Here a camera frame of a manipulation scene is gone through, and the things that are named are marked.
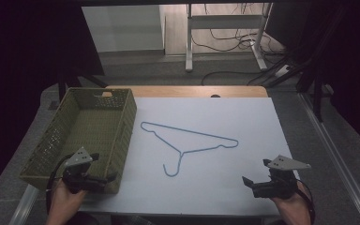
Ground white board panel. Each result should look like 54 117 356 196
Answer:
81 4 166 53

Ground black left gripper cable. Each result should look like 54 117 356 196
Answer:
45 153 74 215

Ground white metal desk frame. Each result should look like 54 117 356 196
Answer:
185 3 274 73

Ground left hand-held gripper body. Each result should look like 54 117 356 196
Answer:
62 146 102 195

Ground blue wire clothes hanger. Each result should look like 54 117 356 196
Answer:
140 121 240 178

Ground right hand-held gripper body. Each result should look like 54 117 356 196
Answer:
252 155 312 201

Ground white power strip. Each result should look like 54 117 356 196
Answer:
274 64 293 79

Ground dark tripod stand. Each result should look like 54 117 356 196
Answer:
294 6 348 124

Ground green woven plastic basket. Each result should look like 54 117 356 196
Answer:
19 87 138 195

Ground person's right hand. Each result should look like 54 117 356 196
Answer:
270 181 313 225

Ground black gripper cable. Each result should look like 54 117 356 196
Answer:
45 153 74 215
295 178 316 225

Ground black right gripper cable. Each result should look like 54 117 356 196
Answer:
295 178 316 225

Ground person's left hand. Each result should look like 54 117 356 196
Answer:
45 179 88 225

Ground black floor cables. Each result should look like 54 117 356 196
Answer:
189 3 308 87

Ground grey metal floor rail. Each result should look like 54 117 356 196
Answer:
297 93 360 225

